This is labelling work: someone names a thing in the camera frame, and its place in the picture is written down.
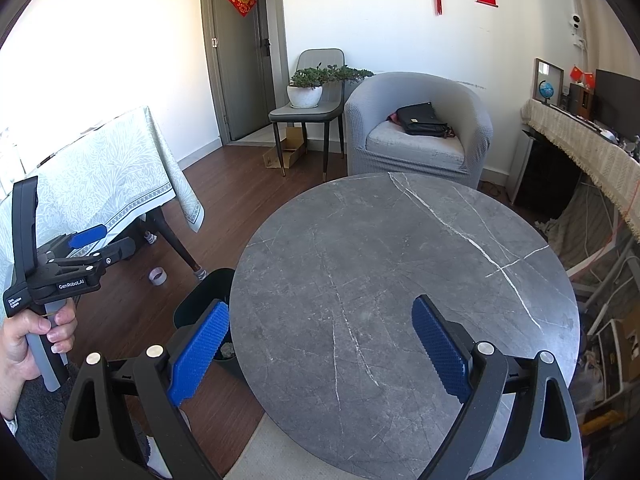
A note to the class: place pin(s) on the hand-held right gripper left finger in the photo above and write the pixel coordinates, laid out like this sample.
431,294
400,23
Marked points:
200,350

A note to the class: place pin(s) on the black monitor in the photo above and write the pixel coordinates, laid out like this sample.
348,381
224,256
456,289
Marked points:
617,100

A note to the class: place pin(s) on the grey dining chair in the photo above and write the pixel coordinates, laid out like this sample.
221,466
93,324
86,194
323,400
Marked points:
320,60

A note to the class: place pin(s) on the grey armchair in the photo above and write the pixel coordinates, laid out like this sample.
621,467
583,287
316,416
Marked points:
415,155

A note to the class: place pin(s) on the pale patterned tablecloth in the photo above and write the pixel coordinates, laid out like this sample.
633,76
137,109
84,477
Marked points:
100,180

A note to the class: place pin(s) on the wooden picture frame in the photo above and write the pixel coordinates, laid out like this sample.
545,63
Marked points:
547,66

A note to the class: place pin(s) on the round grey marble table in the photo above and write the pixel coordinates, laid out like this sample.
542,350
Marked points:
375,270

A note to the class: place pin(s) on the white security camera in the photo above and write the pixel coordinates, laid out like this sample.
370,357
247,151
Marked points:
576,22

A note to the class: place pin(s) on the person's left hand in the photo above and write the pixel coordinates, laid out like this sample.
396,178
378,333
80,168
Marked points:
17,350

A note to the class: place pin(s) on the small blue globe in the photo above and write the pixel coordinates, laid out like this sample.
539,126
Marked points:
546,90

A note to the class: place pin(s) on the grey tape roll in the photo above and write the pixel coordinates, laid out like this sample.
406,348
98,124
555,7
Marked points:
152,277

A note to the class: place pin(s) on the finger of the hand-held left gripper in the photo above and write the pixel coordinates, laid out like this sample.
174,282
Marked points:
117,250
87,236

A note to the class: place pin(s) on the grey door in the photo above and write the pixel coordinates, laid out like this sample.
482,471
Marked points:
240,70

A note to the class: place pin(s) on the black bag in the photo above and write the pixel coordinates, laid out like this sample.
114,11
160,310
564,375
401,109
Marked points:
420,117

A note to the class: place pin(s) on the black computer tower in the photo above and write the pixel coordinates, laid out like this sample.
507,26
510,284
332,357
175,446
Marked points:
545,175

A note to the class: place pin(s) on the desk with beige lace cloth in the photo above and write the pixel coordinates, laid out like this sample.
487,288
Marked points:
575,140

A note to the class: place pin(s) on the small red flag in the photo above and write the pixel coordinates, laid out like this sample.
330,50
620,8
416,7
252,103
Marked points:
577,72
589,80

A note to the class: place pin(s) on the red diamond door decoration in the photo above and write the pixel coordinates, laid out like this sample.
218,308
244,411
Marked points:
242,0

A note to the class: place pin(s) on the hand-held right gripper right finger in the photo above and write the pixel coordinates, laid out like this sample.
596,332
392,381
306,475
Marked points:
442,355

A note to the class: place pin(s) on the potted plant in white pot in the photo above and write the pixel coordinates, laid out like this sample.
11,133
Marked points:
304,96

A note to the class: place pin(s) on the flat cardboard box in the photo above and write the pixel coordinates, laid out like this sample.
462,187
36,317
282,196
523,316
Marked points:
292,152

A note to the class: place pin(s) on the dark green trash bin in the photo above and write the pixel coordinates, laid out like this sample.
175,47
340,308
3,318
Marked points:
202,292

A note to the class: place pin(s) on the white computer mouse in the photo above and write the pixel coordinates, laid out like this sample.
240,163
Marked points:
608,135

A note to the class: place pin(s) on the dark brown box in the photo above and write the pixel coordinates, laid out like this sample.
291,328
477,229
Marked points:
580,101

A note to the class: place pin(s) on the beige rug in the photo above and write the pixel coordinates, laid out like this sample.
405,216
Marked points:
250,450

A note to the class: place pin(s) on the black table leg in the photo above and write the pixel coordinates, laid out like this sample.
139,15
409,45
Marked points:
175,242

